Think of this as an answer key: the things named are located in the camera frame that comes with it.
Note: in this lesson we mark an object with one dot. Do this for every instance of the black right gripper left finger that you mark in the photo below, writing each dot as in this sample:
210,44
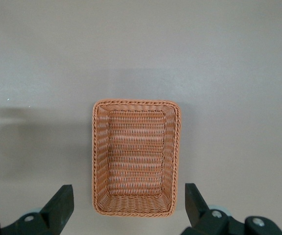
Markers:
55,215

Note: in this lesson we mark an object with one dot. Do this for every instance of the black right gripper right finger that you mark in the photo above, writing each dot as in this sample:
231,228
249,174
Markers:
197,215

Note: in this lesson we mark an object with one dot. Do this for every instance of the small brown wicker basket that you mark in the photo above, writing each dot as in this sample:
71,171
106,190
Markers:
135,151

